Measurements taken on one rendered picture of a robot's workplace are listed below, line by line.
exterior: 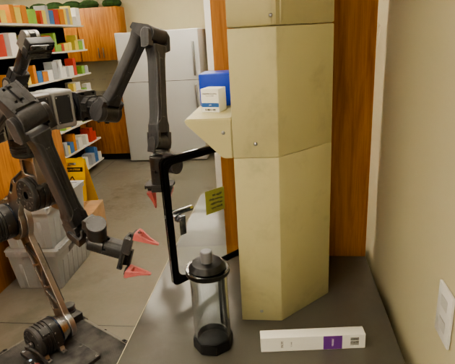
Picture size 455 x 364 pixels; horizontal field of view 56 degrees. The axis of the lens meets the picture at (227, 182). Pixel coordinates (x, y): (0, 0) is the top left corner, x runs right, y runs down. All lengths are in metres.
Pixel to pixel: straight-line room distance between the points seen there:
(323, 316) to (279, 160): 0.48
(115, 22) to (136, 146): 1.76
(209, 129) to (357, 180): 0.62
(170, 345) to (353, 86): 0.92
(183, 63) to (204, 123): 5.01
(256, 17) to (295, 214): 0.49
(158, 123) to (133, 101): 4.74
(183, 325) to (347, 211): 0.66
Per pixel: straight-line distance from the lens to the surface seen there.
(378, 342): 1.23
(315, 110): 1.13
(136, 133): 6.38
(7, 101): 1.22
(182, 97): 6.10
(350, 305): 1.34
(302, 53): 1.07
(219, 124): 1.04
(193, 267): 1.05
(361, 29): 1.40
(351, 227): 1.54
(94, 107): 1.80
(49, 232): 3.27
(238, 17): 1.02
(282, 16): 1.03
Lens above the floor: 1.70
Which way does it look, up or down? 19 degrees down
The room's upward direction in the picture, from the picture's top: 3 degrees counter-clockwise
